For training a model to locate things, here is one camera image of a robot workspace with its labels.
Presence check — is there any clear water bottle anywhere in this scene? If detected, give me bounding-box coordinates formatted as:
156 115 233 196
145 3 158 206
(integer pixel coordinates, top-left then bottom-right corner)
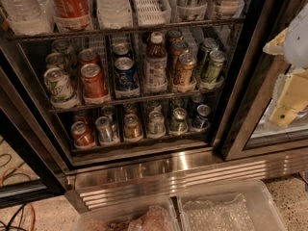
0 0 54 36

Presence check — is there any red cola bottle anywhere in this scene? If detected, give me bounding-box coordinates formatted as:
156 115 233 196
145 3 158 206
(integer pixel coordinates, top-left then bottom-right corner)
53 0 92 33

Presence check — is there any lower blue can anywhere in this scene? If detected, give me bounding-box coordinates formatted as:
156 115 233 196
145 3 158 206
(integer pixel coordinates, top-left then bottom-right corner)
192 104 211 130

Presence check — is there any rear blue pepsi can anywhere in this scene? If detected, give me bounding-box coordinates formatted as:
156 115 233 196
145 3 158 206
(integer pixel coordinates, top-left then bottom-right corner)
112 43 133 60

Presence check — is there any gold brown can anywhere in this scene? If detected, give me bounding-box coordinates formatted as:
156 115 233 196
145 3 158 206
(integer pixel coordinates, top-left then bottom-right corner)
172 53 196 92
169 40 190 76

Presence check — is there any front blue pepsi can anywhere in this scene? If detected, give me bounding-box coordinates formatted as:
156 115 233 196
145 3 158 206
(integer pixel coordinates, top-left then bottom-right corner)
115 57 140 98

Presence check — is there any white empty shelf tray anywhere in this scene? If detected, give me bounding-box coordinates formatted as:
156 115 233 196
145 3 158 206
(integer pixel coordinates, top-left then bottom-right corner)
133 0 171 26

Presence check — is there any clear plastic bin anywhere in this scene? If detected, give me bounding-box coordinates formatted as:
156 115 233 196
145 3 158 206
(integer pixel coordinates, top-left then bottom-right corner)
177 180 288 231
71 196 180 231

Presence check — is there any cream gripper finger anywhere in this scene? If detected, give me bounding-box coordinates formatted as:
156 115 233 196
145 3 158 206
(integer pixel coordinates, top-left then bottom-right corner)
263 28 287 55
269 106 298 127

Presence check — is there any front green can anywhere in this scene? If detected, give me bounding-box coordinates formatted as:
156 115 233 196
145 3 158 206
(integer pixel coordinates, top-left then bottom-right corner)
200 50 226 84

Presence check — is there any front gold brown can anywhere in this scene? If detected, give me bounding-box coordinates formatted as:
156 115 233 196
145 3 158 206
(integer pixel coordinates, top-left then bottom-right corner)
172 53 196 92

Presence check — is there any lower green can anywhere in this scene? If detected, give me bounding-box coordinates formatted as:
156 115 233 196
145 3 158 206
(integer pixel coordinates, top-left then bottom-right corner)
168 108 188 135

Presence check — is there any lower orange can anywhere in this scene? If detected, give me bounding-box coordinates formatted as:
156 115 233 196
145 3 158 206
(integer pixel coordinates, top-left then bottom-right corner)
70 121 95 149

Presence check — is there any brown tea bottle white cap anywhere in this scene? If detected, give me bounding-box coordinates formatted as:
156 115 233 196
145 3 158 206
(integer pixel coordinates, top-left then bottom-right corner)
144 32 167 92

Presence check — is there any front orange soda can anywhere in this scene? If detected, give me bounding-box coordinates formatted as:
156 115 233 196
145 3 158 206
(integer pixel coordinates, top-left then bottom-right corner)
81 64 109 104

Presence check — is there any fridge right glass door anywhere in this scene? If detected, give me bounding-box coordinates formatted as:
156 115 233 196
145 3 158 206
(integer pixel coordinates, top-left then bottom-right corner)
219 0 308 161

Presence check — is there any wire shelf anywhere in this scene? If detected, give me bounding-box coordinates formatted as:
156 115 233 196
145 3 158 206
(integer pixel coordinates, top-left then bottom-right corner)
48 87 222 114
5 16 245 42

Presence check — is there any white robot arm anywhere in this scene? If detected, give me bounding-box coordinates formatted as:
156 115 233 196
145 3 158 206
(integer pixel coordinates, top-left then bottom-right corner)
263 4 308 127

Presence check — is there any right clear plastic bin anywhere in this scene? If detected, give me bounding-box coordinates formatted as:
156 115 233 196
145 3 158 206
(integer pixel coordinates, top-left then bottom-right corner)
177 180 288 231

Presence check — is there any orange cable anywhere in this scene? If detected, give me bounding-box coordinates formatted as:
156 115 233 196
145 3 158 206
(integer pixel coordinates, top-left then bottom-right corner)
0 166 37 231

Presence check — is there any middle wire shelf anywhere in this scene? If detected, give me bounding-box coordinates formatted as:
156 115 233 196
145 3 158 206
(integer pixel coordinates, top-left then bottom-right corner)
48 87 222 114

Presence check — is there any lower gold can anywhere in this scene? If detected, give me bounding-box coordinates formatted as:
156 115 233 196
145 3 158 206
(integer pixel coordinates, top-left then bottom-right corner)
124 115 143 141

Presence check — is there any orange soda can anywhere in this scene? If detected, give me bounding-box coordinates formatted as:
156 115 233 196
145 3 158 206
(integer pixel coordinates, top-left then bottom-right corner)
78 48 101 65
81 64 109 104

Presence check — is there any middle gold brown can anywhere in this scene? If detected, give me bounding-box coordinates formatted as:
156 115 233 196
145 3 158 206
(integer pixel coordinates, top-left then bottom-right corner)
169 40 190 76

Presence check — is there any left clear plastic bin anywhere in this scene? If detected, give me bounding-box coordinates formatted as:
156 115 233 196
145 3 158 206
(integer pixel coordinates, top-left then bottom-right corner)
71 196 180 231

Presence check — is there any rear green can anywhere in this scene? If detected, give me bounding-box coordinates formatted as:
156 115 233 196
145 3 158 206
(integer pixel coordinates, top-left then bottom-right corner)
196 38 219 73

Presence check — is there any blue pepsi can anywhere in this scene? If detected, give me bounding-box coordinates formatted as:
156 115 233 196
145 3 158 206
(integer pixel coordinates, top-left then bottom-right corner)
115 57 140 98
112 43 133 60

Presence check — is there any green white 7up can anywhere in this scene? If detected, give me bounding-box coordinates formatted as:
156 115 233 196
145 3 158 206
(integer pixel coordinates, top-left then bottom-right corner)
44 67 78 109

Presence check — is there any rear orange soda can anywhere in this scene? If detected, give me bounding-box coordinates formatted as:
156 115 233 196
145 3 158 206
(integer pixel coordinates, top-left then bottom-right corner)
78 48 101 65

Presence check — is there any steel fridge bottom grille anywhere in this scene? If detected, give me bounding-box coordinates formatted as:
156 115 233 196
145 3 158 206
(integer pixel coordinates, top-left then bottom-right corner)
64 146 308 213

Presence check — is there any upper wire shelf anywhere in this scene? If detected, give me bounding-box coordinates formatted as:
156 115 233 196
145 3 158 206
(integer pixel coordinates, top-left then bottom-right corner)
5 16 245 42

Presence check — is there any middle 7up can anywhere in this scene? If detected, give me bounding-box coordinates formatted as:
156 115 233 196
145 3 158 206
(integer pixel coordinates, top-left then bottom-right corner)
45 52 67 72

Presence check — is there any lower white silver can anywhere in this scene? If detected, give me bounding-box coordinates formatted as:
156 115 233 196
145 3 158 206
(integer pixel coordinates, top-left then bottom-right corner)
146 111 166 138

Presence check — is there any striped tall can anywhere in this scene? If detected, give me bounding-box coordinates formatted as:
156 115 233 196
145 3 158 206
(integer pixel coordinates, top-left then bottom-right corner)
176 0 207 21

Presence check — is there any fridge left open door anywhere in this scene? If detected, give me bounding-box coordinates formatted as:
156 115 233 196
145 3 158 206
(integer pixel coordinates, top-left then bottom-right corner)
0 69 66 208

